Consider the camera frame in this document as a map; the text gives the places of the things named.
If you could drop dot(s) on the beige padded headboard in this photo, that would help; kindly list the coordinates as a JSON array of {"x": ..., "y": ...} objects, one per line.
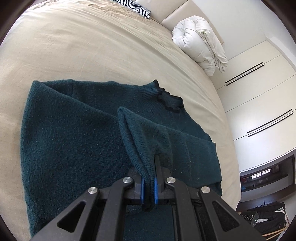
[{"x": 175, "y": 14}]

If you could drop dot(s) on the dark wall shelf niche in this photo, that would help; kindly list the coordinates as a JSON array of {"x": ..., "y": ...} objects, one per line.
[{"x": 261, "y": 179}]

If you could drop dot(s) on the zebra print pillow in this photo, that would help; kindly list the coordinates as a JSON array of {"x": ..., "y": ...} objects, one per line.
[{"x": 136, "y": 8}]

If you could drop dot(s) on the dark teal knit sweater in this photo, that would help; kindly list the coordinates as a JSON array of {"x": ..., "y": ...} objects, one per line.
[{"x": 81, "y": 139}]

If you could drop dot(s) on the folded white duvet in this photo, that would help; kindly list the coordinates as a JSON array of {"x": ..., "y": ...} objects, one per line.
[{"x": 196, "y": 39}]

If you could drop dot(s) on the pile of black clothing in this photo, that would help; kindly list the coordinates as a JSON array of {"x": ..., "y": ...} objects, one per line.
[{"x": 271, "y": 215}]

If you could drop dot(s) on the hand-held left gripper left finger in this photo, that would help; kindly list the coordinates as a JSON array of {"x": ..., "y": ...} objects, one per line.
[{"x": 141, "y": 195}]

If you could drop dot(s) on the black box with round holes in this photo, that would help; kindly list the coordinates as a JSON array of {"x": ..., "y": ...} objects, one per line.
[{"x": 248, "y": 218}]

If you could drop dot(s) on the bed with beige sheet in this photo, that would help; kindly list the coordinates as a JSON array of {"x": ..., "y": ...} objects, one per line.
[{"x": 92, "y": 46}]

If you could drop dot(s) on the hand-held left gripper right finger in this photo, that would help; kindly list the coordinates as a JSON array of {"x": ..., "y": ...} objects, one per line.
[{"x": 155, "y": 193}]

